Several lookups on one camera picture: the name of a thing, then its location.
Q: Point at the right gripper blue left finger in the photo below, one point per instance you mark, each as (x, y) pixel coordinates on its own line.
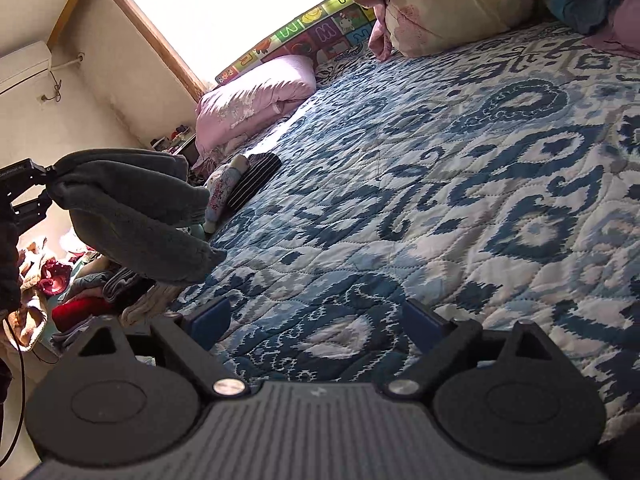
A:
(185, 342)

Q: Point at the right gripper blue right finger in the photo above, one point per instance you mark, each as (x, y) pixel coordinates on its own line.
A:
(444, 345)

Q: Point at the grey fleece trousers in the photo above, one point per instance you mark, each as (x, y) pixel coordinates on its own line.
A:
(133, 206)

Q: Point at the red fabric bundle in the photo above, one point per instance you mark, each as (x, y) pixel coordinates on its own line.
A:
(54, 277)

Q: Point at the white air conditioner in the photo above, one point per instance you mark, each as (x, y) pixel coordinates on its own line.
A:
(23, 65)

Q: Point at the red folded garment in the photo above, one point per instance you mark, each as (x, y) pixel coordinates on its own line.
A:
(72, 312)

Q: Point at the floral white pink garment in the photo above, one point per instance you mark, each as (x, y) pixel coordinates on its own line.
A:
(220, 185)

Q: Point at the blue white patterned quilt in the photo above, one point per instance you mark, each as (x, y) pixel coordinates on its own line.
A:
(499, 182)

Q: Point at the black striped folded garment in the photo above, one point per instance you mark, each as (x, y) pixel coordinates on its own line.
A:
(261, 169)

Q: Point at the pink folded duvet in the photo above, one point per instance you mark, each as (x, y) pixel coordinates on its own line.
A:
(254, 101)

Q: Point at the colourful alphabet foam mat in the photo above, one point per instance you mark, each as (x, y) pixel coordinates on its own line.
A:
(321, 33)

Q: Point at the purple sheet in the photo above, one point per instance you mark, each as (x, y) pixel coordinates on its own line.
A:
(620, 35)

